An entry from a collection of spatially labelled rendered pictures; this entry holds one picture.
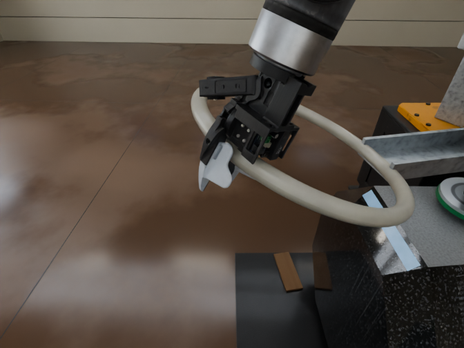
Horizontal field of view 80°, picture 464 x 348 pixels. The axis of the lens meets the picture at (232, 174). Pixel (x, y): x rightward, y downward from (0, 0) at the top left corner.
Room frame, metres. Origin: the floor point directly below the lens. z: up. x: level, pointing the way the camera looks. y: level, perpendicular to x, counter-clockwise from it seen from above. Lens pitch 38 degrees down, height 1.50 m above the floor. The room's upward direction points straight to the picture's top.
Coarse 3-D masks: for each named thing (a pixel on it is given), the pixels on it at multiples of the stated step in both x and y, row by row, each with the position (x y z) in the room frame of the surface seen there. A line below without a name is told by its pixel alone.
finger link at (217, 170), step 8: (224, 144) 0.33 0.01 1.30; (216, 152) 0.33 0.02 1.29; (224, 152) 0.32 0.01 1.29; (232, 152) 0.32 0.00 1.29; (200, 160) 0.33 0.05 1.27; (216, 160) 0.32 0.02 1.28; (224, 160) 0.32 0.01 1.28; (200, 168) 0.33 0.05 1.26; (208, 168) 0.32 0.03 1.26; (216, 168) 0.32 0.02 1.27; (224, 168) 0.31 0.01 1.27; (200, 176) 0.32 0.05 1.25; (208, 176) 0.32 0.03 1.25; (216, 176) 0.31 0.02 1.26; (224, 176) 0.30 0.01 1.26; (200, 184) 0.32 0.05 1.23; (224, 184) 0.30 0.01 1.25
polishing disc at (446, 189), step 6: (444, 180) 0.74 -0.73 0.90; (450, 180) 0.74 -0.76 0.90; (456, 180) 0.74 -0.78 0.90; (462, 180) 0.74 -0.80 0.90; (444, 186) 0.71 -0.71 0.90; (450, 186) 0.71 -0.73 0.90; (456, 186) 0.71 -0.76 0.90; (462, 186) 0.71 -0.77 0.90; (438, 192) 0.70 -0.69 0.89; (444, 192) 0.68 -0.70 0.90; (450, 192) 0.68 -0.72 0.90; (456, 192) 0.68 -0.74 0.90; (462, 192) 0.68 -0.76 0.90; (444, 198) 0.66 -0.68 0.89; (450, 198) 0.65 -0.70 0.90; (456, 198) 0.65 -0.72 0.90; (462, 198) 0.65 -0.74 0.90; (450, 204) 0.63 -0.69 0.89; (456, 204) 0.62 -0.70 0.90; (462, 204) 0.62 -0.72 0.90; (456, 210) 0.61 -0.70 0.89; (462, 210) 0.60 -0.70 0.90
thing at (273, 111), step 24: (264, 72) 0.33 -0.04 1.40; (288, 72) 0.32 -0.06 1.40; (240, 96) 0.36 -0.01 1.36; (264, 96) 0.34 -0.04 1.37; (288, 96) 0.31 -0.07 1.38; (240, 120) 0.32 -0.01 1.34; (264, 120) 0.31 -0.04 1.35; (288, 120) 0.31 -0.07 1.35; (240, 144) 0.32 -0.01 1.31; (264, 144) 0.31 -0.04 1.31; (288, 144) 0.33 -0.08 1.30
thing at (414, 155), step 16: (368, 144) 0.61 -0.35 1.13; (384, 144) 0.62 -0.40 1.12; (400, 144) 0.63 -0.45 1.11; (416, 144) 0.64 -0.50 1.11; (432, 144) 0.65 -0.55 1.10; (448, 144) 0.66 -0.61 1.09; (400, 160) 0.58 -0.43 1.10; (416, 160) 0.52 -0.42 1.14; (432, 160) 0.52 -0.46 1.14; (448, 160) 0.53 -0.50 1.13; (416, 176) 0.51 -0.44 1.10
